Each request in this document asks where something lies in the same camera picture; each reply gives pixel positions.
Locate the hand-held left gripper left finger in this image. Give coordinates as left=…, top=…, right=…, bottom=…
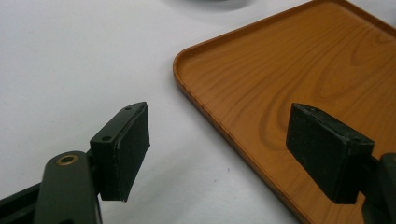
left=33, top=101, right=151, bottom=224

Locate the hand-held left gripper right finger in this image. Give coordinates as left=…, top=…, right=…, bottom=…
left=285, top=103, right=396, bottom=224

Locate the wooden tray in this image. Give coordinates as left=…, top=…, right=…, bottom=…
left=173, top=0, right=396, bottom=224

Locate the white round dish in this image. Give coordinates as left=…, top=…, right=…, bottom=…
left=167, top=0, right=260, bottom=9

